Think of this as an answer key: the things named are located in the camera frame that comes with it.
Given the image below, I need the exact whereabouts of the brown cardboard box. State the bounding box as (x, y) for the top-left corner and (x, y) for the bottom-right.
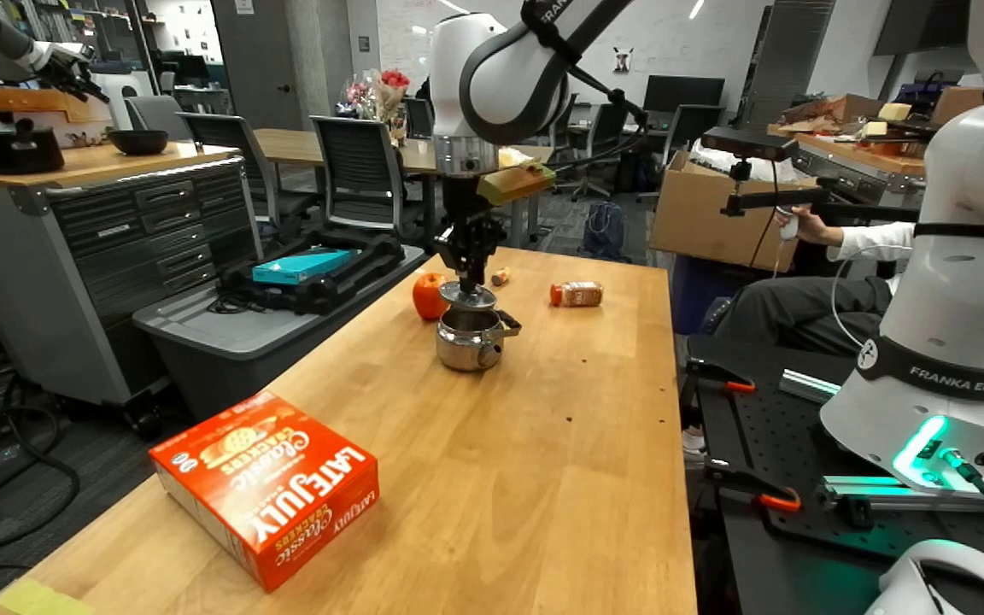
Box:
(646, 154), (822, 278)

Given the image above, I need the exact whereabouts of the silver aluminium extrusion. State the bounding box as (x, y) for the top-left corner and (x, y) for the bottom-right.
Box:
(777, 363), (851, 407)
(821, 471), (984, 514)

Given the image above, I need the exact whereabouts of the orange handled black clamp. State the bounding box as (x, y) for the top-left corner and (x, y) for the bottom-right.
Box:
(704, 453), (805, 522)
(681, 356), (761, 399)

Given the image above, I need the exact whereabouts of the wooden background table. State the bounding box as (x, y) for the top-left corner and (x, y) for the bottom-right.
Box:
(251, 122), (554, 183)

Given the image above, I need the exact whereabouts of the black desktop monitor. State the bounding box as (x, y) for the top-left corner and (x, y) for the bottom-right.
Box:
(639, 72), (730, 115)

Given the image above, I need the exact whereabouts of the orange capped spice bottle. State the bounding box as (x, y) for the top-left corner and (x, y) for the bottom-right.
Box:
(548, 278), (609, 311)

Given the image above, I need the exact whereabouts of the orange cracker box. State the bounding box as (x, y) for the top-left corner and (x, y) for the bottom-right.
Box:
(148, 392), (383, 594)

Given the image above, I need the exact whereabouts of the black bag with straps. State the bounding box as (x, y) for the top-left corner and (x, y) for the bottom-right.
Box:
(217, 230), (406, 319)

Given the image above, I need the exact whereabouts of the black camera boom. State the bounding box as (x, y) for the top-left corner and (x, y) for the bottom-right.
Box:
(721, 180), (928, 227)

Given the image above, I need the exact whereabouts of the yellow green tape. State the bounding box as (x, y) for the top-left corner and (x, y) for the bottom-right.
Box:
(0, 574), (100, 615)

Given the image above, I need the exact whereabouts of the teal case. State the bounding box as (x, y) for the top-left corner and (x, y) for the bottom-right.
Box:
(245, 245), (362, 289)

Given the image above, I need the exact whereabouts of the red flower bouquet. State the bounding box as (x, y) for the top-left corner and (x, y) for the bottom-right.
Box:
(337, 66), (416, 125)

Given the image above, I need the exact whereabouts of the black bowl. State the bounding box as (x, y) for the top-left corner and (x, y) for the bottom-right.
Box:
(106, 125), (173, 161)

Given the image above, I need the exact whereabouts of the white curved plastic band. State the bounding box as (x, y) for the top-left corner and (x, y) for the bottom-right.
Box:
(866, 536), (984, 615)

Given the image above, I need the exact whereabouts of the seated person with white sleeve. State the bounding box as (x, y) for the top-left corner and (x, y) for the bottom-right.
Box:
(728, 204), (924, 360)

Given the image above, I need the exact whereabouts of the light grey office chair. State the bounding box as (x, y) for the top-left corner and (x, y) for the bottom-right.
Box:
(122, 92), (198, 146)

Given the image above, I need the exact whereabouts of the grey plastic tote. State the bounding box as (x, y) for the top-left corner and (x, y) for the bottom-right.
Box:
(130, 238), (431, 421)

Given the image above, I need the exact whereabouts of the black mesh office chair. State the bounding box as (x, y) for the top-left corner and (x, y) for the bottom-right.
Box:
(180, 109), (283, 232)
(309, 113), (406, 238)

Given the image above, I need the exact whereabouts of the grey door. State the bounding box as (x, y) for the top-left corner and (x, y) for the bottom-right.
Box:
(209, 0), (304, 130)

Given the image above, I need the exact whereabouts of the round steel pot lid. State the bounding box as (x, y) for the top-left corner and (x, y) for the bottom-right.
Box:
(444, 284), (507, 328)

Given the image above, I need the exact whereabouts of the black optical breadboard table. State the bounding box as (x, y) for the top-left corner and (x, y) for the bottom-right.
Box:
(685, 337), (984, 615)

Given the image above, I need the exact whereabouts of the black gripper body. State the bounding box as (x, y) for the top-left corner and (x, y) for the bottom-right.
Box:
(448, 170), (510, 235)

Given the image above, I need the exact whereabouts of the black stereo camera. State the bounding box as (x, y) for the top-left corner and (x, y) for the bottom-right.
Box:
(698, 122), (816, 163)

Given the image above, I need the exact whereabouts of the small steel kettle pot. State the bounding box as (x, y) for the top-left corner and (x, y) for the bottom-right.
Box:
(434, 297), (527, 375)

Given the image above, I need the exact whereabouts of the grey metal drawer cabinet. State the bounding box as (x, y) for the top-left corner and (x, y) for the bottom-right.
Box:
(0, 140), (268, 411)

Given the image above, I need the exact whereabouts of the red orange apple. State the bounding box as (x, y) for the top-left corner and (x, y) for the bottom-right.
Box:
(409, 270), (456, 325)

